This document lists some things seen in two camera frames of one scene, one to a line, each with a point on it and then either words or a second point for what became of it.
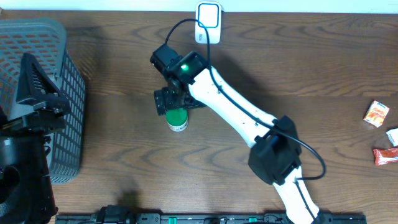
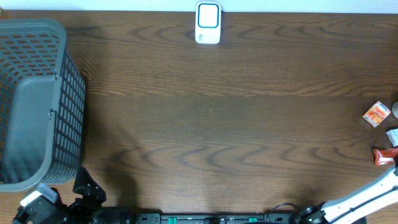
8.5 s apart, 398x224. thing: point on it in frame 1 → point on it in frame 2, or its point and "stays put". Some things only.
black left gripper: [43, 104] → [78, 203]
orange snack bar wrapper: [384, 156] stays put
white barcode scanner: [209, 14] stays put
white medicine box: [393, 136] stays put
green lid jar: [176, 119] → [395, 109]
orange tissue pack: [376, 114] stays put
